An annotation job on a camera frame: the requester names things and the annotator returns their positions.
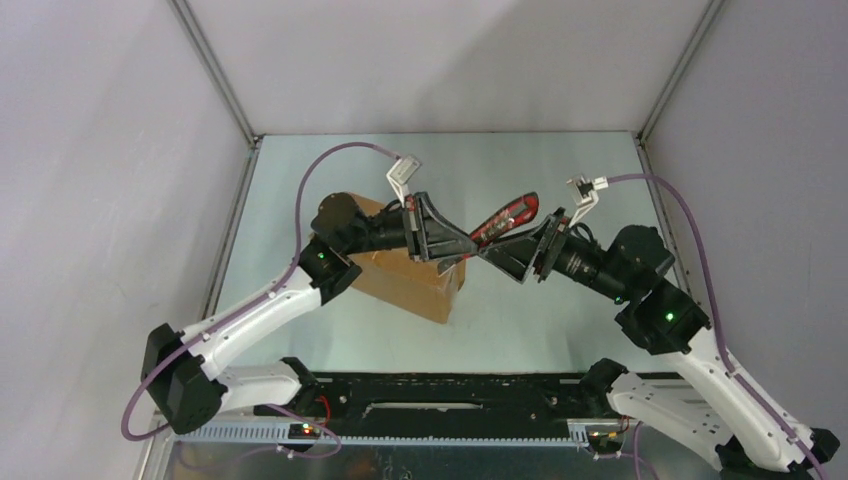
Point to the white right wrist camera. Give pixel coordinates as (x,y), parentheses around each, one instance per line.
(586,195)

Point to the red black utility knife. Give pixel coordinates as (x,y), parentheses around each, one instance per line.
(516,213)

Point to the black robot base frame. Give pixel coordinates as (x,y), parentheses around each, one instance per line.
(439,409)

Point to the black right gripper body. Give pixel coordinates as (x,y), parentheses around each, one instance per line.
(583,261)

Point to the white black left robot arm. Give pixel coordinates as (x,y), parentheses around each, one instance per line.
(190,373)

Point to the brown cardboard express box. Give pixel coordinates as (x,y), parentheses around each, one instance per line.
(418,288)

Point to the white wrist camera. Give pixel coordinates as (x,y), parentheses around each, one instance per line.
(586,195)
(400,173)

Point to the aluminium left corner post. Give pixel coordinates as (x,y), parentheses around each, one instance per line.
(197,37)

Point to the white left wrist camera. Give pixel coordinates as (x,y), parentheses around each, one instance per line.
(400,173)

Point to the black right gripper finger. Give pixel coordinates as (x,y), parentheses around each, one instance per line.
(538,236)
(516,260)

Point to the aluminium right corner post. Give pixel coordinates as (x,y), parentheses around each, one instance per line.
(702,28)

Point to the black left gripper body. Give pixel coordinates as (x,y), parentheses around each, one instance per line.
(385,232)

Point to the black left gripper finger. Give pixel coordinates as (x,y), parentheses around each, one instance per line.
(450,251)
(439,233)

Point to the aluminium corner post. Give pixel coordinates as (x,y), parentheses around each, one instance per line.
(702,28)
(197,37)

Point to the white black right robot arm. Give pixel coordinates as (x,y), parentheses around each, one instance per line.
(741,430)

